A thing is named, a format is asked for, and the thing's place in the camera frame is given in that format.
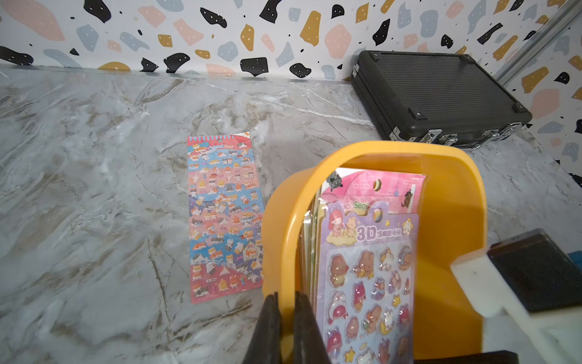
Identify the yellow plastic storage box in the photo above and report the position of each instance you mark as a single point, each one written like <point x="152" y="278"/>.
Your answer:
<point x="453" y="222"/>

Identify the right aluminium corner post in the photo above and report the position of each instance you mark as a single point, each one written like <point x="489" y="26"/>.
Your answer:
<point x="548" y="33"/>

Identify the purple 3D sticker sheet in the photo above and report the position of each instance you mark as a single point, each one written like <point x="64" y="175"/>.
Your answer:
<point x="365" y="262"/>

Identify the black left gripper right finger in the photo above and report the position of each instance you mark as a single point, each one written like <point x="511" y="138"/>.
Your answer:
<point x="308" y="346"/>

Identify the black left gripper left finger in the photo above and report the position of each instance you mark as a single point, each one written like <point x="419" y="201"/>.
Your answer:
<point x="264" y="347"/>

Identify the black hard case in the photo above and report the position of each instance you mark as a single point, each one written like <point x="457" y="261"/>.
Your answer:
<point x="436" y="98"/>

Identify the red blue cat sticker sheet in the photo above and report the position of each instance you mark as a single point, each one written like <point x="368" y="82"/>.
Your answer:
<point x="226" y="209"/>

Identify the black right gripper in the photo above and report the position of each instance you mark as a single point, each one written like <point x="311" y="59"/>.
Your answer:
<point x="496" y="357"/>

